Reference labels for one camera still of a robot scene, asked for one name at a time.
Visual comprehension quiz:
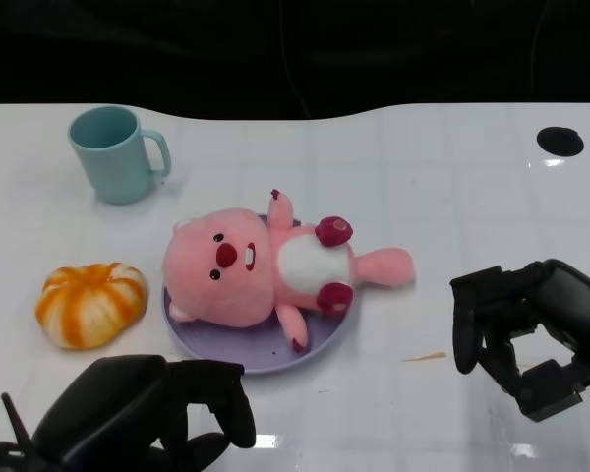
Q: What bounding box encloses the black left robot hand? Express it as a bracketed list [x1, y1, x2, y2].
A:
[31, 354, 257, 472]

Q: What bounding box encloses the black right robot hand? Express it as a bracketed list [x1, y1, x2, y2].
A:
[449, 259, 590, 423]

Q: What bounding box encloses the pink plush beaver doll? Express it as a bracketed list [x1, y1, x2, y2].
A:
[162, 189, 417, 354]

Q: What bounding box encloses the lilac round plate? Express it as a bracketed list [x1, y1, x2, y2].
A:
[160, 211, 358, 376]

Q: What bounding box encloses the orange white pumpkin toy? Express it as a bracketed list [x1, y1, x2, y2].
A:
[33, 263, 149, 350]

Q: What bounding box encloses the black oval table grommet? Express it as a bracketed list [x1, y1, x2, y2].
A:
[536, 126, 585, 156]

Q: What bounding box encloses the teal plastic mug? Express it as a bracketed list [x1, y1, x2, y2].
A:
[67, 105, 172, 206]

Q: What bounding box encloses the black backdrop cloth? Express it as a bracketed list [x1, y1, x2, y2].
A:
[0, 0, 590, 119]

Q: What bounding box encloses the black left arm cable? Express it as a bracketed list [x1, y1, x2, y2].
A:
[0, 391, 35, 472]

